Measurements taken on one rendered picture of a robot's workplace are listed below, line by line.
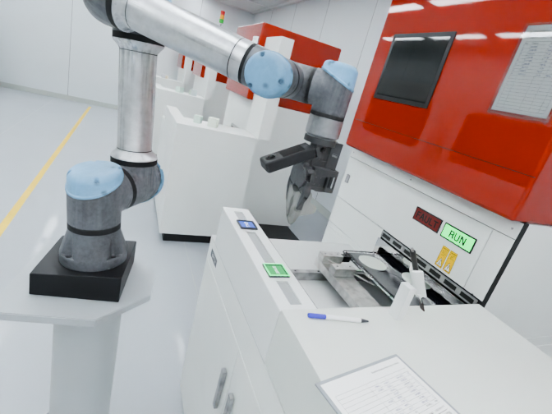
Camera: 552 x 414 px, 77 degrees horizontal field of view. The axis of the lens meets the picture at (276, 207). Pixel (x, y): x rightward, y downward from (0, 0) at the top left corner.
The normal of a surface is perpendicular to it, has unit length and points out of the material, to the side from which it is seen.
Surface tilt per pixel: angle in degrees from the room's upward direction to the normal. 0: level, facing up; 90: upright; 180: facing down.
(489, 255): 90
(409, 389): 0
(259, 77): 92
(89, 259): 72
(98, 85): 90
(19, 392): 0
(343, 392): 0
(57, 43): 90
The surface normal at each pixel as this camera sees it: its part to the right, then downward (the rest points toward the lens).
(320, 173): 0.35, 0.40
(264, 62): -0.28, 0.29
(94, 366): 0.58, 0.41
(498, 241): -0.90, -0.10
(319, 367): 0.25, -0.91
